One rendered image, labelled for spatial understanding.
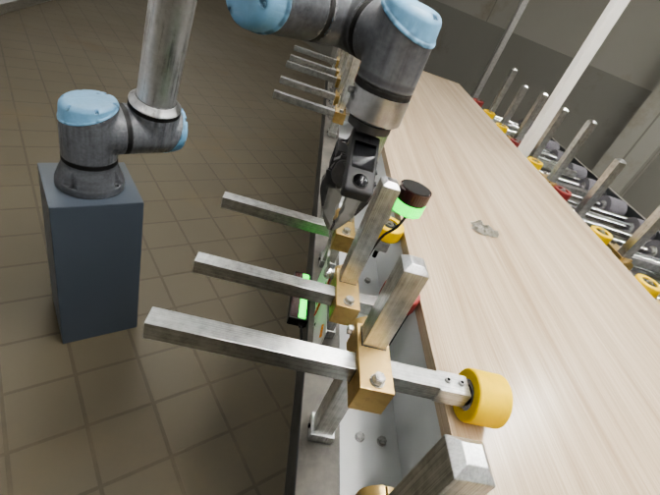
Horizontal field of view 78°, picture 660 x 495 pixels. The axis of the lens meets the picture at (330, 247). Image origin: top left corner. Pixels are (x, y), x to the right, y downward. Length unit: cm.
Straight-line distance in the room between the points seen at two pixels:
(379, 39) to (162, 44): 75
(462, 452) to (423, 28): 50
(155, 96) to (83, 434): 105
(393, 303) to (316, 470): 36
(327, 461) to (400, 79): 64
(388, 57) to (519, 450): 61
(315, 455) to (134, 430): 88
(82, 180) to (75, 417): 75
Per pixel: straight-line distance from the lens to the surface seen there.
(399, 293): 54
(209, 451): 155
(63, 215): 139
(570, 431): 84
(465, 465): 35
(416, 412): 92
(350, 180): 61
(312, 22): 64
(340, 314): 81
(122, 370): 170
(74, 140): 135
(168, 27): 123
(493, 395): 66
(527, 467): 74
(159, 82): 130
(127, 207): 141
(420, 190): 75
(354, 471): 91
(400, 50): 61
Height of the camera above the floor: 139
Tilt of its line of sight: 34 degrees down
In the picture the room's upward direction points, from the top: 22 degrees clockwise
